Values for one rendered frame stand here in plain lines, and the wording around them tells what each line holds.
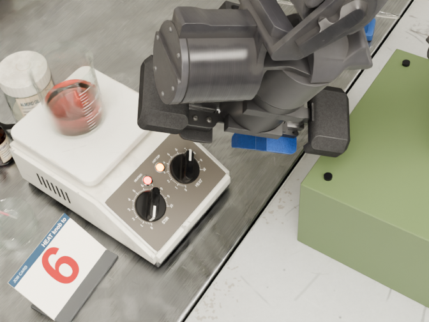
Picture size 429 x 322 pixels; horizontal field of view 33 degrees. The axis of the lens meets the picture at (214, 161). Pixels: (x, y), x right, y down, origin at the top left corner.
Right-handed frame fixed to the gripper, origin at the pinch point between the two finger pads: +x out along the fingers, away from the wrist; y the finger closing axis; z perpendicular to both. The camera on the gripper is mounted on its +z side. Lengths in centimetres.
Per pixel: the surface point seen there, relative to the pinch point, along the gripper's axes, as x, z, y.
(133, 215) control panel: 10.7, -6.4, 5.8
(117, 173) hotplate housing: 11.0, -2.2, 7.6
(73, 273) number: 15.3, -11.9, 10.5
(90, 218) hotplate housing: 15.4, -6.0, 9.3
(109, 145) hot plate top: 10.2, 0.4, 8.8
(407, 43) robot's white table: 11.2, 19.6, -28.1
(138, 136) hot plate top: 9.5, 1.5, 6.0
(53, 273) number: 14.9, -12.1, 12.6
